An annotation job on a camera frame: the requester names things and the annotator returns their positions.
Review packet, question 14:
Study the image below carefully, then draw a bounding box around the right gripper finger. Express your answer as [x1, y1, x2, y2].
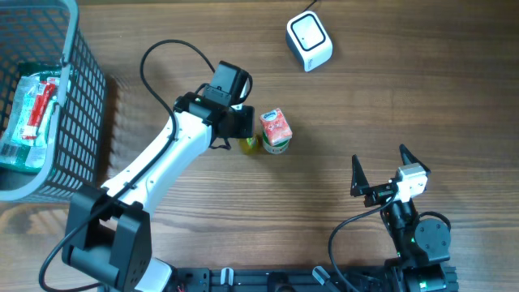
[399, 144, 431, 174]
[351, 155, 370, 191]

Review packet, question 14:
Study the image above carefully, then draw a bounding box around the yellow liquid small bottle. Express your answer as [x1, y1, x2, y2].
[238, 134, 260, 155]

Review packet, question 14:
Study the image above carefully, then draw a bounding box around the red white carton cup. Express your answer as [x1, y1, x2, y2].
[259, 108, 293, 154]

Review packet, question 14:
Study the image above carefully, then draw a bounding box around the red stick packet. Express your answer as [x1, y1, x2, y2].
[22, 77, 58, 140]

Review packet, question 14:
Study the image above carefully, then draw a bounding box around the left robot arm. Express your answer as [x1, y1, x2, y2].
[60, 62, 255, 291]

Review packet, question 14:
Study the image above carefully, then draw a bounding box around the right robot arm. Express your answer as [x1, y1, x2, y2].
[350, 144, 459, 291]

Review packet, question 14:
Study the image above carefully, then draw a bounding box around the white barcode scanner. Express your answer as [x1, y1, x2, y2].
[285, 11, 333, 72]

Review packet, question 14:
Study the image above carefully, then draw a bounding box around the grey plastic mesh basket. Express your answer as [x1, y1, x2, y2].
[1, 1, 107, 203]

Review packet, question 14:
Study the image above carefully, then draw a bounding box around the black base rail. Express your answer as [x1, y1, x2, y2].
[161, 265, 459, 292]

